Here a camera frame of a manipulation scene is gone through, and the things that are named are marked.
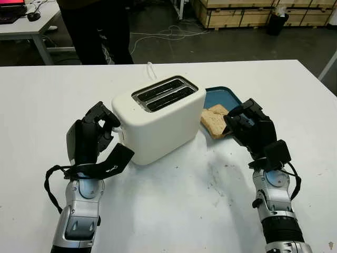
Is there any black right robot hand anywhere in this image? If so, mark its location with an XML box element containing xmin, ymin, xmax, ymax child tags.
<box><xmin>223</xmin><ymin>98</ymin><xmax>279</xmax><ymax>162</ymax></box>

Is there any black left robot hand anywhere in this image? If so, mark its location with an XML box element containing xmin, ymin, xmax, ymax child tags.
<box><xmin>65</xmin><ymin>101</ymin><xmax>121</xmax><ymax>169</ymax></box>

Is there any brown bread slice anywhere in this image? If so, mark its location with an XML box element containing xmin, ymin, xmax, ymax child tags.
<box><xmin>200</xmin><ymin>104</ymin><xmax>230</xmax><ymax>140</ymax></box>

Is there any white two-slot toaster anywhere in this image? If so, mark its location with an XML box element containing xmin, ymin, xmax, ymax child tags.
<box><xmin>111</xmin><ymin>75</ymin><xmax>207</xmax><ymax>166</ymax></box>

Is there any blue plastic tray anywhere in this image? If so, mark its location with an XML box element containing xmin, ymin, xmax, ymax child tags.
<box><xmin>201</xmin><ymin>85</ymin><xmax>244</xmax><ymax>144</ymax></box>

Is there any black trash bin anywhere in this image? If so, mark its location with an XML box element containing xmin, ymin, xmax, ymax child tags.
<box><xmin>267</xmin><ymin>12</ymin><xmax>290</xmax><ymax>36</ymax></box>

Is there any person in olive top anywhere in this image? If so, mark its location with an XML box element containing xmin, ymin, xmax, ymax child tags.
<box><xmin>59</xmin><ymin>0</ymin><xmax>135</xmax><ymax>65</ymax></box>

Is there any wooden crate stack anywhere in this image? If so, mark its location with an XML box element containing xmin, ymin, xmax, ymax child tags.
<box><xmin>273</xmin><ymin>0</ymin><xmax>337</xmax><ymax>27</ymax></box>
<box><xmin>191</xmin><ymin>0</ymin><xmax>276</xmax><ymax>29</ymax></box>

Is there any white office desk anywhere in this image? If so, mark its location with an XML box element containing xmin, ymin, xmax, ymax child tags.
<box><xmin>0</xmin><ymin>0</ymin><xmax>76</xmax><ymax>65</ymax></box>

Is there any black laptop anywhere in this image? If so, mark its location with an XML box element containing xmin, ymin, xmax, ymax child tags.
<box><xmin>0</xmin><ymin>0</ymin><xmax>28</xmax><ymax>24</ymax></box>

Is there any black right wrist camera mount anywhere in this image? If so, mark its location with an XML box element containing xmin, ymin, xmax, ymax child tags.
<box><xmin>249</xmin><ymin>139</ymin><xmax>292</xmax><ymax>172</ymax></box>

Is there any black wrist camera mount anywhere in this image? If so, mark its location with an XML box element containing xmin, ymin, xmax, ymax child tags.
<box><xmin>249</xmin><ymin>139</ymin><xmax>292</xmax><ymax>172</ymax></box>
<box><xmin>64</xmin><ymin>143</ymin><xmax>135</xmax><ymax>181</ymax></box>

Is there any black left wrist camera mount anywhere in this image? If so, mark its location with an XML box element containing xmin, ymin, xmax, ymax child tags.
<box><xmin>64</xmin><ymin>143</ymin><xmax>135</xmax><ymax>181</ymax></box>

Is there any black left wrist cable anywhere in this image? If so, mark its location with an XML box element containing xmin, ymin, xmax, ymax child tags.
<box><xmin>45</xmin><ymin>164</ymin><xmax>80</xmax><ymax>214</ymax></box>

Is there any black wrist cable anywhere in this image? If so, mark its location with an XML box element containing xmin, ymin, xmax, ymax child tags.
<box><xmin>45</xmin><ymin>164</ymin><xmax>80</xmax><ymax>214</ymax></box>
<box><xmin>279</xmin><ymin>162</ymin><xmax>302</xmax><ymax>203</ymax></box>

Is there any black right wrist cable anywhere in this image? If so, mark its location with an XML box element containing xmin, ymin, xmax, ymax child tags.
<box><xmin>279</xmin><ymin>162</ymin><xmax>302</xmax><ymax>203</ymax></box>

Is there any white toaster power cord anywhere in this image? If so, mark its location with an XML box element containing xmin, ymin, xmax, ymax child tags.
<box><xmin>146</xmin><ymin>62</ymin><xmax>158</xmax><ymax>80</ymax></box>

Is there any white cable on floor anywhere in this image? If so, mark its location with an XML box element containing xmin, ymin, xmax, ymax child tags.
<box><xmin>130</xmin><ymin>25</ymin><xmax>209</xmax><ymax>53</ymax></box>

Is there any white metal rack frame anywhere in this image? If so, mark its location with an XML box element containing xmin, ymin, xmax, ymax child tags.
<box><xmin>172</xmin><ymin>0</ymin><xmax>185</xmax><ymax>21</ymax></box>

